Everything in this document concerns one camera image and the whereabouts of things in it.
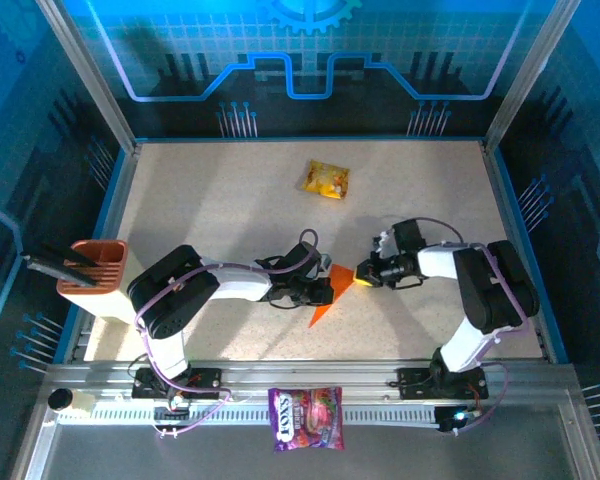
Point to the orange paper sheet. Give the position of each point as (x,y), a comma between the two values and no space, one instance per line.
(339,282)

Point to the aluminium frame post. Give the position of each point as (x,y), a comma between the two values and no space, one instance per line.
(91,75)
(527,75)

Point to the black thin stick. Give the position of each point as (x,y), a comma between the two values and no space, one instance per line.
(75,257)

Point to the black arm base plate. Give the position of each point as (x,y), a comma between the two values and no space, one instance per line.
(412,382)
(207,380)

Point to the aluminium side rail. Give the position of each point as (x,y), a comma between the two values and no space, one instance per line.
(506,215)
(111,215)

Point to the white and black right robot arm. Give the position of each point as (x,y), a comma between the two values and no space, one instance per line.
(437,262)

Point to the purple candy bag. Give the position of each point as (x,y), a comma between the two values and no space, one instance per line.
(305,417)

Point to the black flat tool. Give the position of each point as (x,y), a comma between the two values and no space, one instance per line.
(55,270)

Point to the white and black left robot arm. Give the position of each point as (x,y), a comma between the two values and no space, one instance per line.
(240,285)

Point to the orange and beige utensil holder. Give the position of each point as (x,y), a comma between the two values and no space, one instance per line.
(105,277)

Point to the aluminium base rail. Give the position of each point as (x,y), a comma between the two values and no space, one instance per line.
(305,372)

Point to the yellow snack packet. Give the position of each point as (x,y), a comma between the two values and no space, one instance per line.
(325,179)

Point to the small controller board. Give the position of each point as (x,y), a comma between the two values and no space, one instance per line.
(176,404)
(455,419)

